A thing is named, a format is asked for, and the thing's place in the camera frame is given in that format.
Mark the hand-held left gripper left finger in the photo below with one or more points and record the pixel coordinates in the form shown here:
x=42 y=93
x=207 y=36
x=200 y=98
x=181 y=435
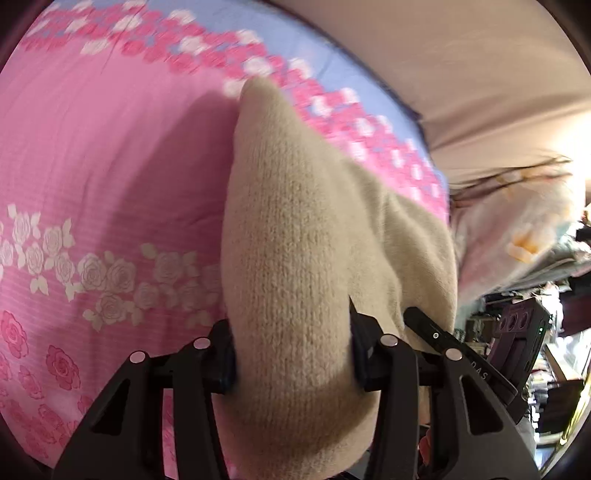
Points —
x=226 y=364

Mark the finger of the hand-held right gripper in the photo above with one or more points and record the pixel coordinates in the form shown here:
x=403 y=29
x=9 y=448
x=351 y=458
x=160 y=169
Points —
x=427 y=330

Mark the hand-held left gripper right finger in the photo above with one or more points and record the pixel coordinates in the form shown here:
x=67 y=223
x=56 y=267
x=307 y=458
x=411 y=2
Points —
x=362 y=364

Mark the beige sweater with black hearts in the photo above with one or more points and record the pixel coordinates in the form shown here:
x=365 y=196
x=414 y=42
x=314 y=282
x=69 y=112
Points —
x=300 y=277

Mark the cluttered dark shelf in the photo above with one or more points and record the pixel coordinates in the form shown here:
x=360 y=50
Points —
x=563 y=369

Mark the pale floral quilt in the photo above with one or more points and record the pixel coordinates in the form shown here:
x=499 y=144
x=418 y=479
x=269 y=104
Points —
x=517 y=230

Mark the pink floral bed sheet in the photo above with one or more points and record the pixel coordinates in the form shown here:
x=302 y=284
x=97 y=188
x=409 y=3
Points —
x=115 y=184

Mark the beige draped cloth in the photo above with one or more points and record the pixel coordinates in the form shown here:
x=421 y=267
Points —
x=461 y=69

